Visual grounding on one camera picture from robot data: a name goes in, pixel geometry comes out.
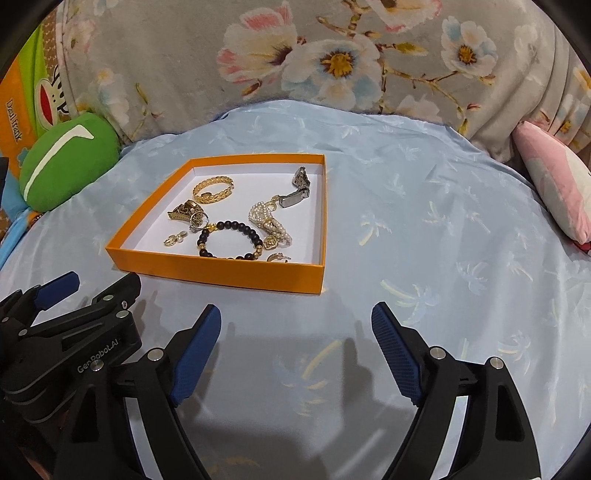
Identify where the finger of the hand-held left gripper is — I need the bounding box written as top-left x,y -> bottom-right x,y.
0,273 -> 142,398
0,271 -> 82,334

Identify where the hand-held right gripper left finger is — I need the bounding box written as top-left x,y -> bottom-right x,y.
58,304 -> 222,480

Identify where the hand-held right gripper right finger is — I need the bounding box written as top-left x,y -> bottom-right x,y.
372,302 -> 543,480

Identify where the orange jewelry box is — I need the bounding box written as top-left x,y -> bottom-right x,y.
105,154 -> 328,296

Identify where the black bead bracelet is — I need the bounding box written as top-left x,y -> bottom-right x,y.
196,220 -> 278,261

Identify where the gold watch band piece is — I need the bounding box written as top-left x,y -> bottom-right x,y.
167,199 -> 204,224

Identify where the white pearl necklace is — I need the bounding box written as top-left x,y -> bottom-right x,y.
248,194 -> 294,247

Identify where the green plush pillow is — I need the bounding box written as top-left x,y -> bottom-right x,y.
18,113 -> 122,212

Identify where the light blue palm-print sheet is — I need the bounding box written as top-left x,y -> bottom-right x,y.
0,98 -> 591,480

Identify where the colourful cartoon blanket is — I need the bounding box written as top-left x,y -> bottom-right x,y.
0,37 -> 93,232

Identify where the silver watch clasp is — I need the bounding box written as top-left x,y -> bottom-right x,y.
278,166 -> 312,209

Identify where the pink pillow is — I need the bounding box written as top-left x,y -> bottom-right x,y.
512,121 -> 591,252

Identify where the grey floral blanket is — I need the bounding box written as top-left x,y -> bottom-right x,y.
55,0 -> 591,162

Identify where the gold chain bracelet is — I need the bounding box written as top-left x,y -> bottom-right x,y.
191,176 -> 236,204

